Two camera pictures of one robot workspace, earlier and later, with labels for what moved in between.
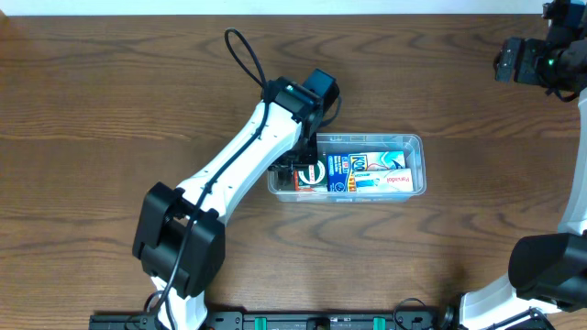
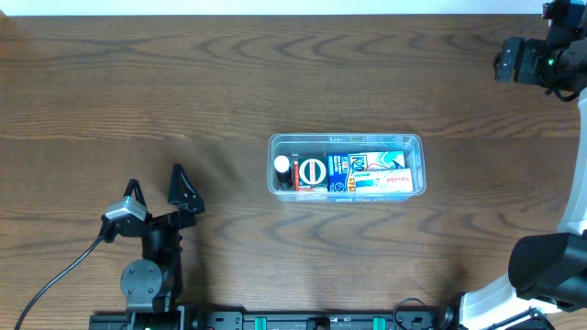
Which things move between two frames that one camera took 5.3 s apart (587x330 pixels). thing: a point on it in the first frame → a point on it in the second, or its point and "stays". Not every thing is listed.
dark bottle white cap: [285, 180] stays
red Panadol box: [296, 184] stays
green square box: [315, 174] stays
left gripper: [284, 168] → [161, 219]
